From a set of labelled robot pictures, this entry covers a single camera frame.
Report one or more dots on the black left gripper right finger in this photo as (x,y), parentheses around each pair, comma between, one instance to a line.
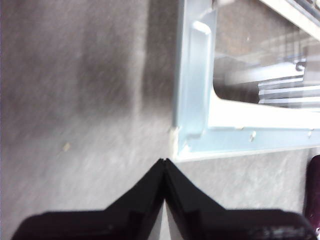
(237,225)

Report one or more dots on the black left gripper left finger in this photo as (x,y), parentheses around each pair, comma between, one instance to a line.
(100,225)

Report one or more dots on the cream glass oven door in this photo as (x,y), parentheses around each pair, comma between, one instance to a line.
(197,87)

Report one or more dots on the purple sweet potato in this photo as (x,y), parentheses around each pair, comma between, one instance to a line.
(313,190)

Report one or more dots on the cream toaster oven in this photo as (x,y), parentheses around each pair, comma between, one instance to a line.
(300,21)

